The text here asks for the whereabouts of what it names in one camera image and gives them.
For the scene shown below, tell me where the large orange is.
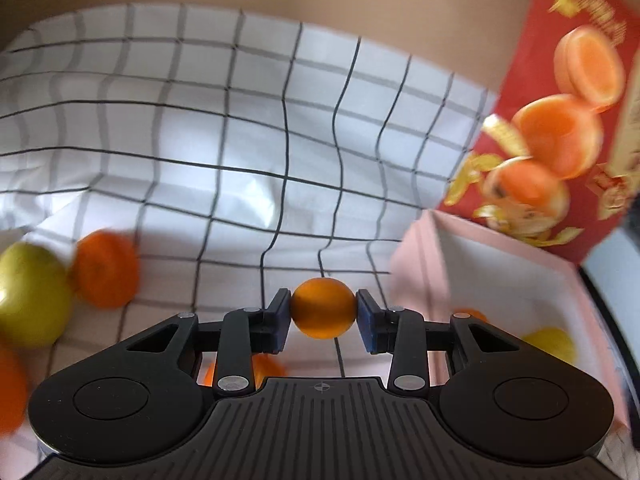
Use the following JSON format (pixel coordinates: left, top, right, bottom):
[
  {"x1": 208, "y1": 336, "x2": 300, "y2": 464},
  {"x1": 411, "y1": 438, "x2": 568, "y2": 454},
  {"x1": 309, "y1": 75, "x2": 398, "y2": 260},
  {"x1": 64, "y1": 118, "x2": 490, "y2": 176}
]
[{"x1": 0, "y1": 342, "x2": 29, "y2": 436}]

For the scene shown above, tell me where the computer case right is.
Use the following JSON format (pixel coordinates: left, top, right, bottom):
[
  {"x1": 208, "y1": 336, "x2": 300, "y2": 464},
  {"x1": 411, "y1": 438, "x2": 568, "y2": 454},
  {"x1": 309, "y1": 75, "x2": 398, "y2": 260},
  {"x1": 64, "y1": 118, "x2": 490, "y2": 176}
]
[{"x1": 579, "y1": 224, "x2": 640, "y2": 391}]

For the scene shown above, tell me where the red snack bag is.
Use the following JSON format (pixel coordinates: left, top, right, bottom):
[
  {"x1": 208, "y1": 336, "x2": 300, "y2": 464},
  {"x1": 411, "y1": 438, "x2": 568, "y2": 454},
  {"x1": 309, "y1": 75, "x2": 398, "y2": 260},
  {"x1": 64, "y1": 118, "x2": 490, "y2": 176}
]
[{"x1": 440, "y1": 0, "x2": 639, "y2": 263}]

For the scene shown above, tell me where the yellow green pear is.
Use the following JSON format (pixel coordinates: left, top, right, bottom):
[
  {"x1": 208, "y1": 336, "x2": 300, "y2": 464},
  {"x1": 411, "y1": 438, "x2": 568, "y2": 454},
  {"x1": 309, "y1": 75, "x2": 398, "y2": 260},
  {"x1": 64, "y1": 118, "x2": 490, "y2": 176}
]
[{"x1": 522, "y1": 326, "x2": 577, "y2": 365}]

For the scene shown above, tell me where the pink gift box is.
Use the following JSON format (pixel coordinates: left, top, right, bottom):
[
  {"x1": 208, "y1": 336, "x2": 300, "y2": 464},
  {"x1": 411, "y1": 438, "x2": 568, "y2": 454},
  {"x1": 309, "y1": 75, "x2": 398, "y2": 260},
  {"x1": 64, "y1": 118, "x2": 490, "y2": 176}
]
[{"x1": 390, "y1": 210, "x2": 629, "y2": 424}]

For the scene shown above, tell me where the mandarin orange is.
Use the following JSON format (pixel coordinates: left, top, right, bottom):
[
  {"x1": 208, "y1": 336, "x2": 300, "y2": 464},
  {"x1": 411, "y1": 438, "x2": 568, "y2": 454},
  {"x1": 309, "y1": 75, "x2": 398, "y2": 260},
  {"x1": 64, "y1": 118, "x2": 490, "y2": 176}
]
[
  {"x1": 454, "y1": 308, "x2": 488, "y2": 323},
  {"x1": 70, "y1": 230, "x2": 140, "y2": 310},
  {"x1": 202, "y1": 353, "x2": 288, "y2": 389}
]

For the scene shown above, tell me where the white grid tablecloth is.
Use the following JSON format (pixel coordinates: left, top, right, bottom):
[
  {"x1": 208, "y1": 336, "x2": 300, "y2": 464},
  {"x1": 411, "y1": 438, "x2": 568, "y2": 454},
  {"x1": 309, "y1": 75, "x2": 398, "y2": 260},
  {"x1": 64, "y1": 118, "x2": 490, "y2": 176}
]
[{"x1": 1, "y1": 4, "x2": 496, "y2": 384}]

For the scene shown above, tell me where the small orange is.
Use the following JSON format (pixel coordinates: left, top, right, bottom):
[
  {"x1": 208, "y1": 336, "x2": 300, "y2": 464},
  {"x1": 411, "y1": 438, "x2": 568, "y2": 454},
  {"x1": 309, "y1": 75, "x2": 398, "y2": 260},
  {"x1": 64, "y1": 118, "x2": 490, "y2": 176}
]
[{"x1": 290, "y1": 278, "x2": 357, "y2": 339}]

